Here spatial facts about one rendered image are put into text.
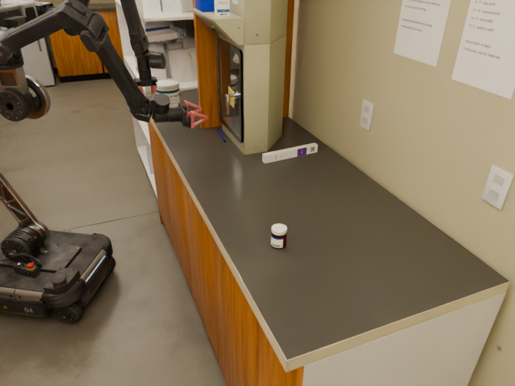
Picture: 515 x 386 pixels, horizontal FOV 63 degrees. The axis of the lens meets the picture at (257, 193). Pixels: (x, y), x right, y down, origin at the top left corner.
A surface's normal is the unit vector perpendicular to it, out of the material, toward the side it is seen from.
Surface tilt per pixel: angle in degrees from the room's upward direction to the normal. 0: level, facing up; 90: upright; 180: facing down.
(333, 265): 0
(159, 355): 0
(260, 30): 90
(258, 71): 90
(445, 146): 90
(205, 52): 90
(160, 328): 0
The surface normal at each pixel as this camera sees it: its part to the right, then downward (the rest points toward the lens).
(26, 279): 0.01, -0.86
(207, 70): 0.38, 0.47
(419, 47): -0.92, 0.18
